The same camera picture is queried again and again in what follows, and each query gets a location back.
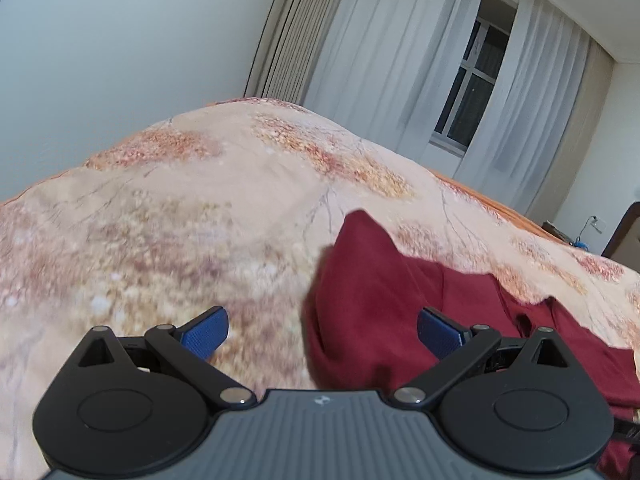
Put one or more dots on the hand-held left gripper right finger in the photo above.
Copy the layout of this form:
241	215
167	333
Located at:
439	331

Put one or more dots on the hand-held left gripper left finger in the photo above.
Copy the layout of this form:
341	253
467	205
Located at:
206	332

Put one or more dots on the maroon sweatshirt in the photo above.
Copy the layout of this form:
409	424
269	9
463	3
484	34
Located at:
380	305

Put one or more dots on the floral printed blanket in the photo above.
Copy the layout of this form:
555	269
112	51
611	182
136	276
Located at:
165	220

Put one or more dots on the orange bed sheet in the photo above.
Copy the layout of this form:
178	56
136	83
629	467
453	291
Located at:
500	206

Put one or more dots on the dark nightstand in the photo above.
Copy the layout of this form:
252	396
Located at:
557	232

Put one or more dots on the beige curtain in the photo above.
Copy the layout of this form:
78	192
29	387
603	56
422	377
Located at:
575	135
290	30

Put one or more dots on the sheer white curtain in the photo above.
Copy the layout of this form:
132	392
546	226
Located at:
530	110
380	50

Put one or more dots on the window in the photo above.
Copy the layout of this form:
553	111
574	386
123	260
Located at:
475	75

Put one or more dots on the white wall socket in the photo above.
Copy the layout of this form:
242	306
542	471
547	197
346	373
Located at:
600	225

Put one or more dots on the padded headboard with brown frame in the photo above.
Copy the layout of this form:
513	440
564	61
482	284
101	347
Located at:
627	232

